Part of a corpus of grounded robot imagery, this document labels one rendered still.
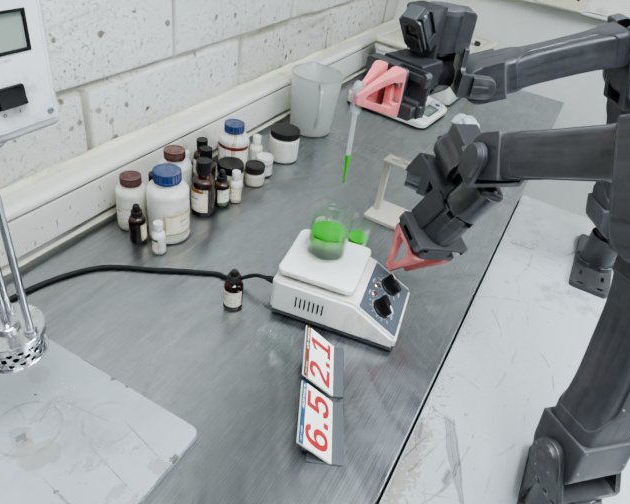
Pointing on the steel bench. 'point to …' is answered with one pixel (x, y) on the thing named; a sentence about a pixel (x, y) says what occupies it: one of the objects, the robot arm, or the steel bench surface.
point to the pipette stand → (384, 212)
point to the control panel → (381, 296)
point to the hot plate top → (341, 280)
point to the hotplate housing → (331, 308)
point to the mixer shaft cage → (9, 342)
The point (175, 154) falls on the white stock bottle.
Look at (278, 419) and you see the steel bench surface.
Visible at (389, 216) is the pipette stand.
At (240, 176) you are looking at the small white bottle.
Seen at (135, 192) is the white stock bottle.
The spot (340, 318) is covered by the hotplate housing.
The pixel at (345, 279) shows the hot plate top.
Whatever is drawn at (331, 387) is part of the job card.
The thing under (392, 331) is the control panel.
